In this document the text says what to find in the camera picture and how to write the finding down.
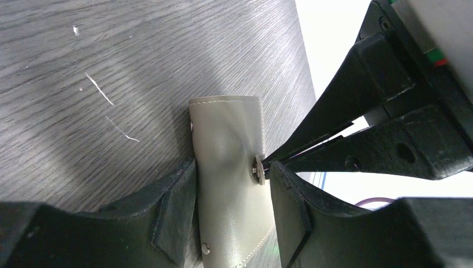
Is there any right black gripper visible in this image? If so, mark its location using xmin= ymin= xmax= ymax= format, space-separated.
xmin=264 ymin=1 xmax=472 ymax=180

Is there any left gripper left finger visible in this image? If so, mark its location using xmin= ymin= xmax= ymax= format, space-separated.
xmin=1 ymin=159 xmax=197 ymax=267

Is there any grey card holder wallet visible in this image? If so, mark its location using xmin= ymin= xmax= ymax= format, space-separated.
xmin=189 ymin=95 xmax=274 ymax=267

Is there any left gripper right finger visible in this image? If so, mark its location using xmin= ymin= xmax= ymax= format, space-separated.
xmin=269 ymin=162 xmax=472 ymax=267

